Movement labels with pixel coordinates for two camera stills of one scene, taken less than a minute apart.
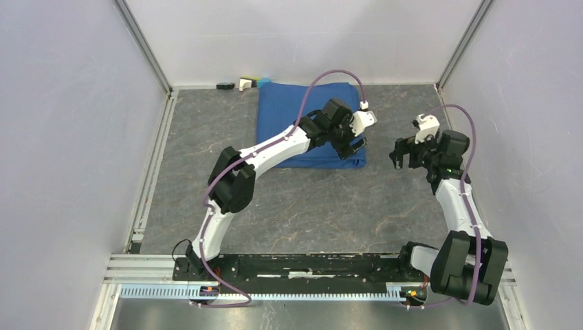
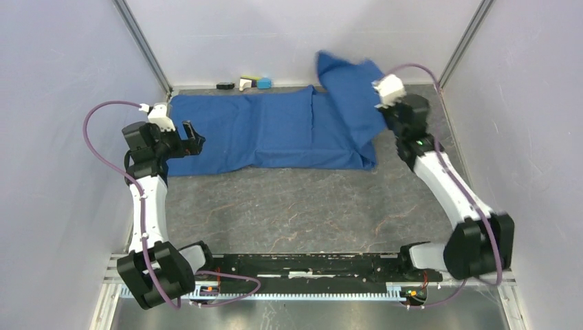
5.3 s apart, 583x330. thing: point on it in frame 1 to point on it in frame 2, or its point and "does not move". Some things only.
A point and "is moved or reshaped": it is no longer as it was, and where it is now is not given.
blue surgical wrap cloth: (280, 106) is moved or reshaped
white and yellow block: (247, 82) does not move
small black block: (225, 85) does not move
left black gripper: (344, 150) to (188, 147)
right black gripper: (408, 146) to (385, 111)
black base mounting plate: (348, 274) does not move
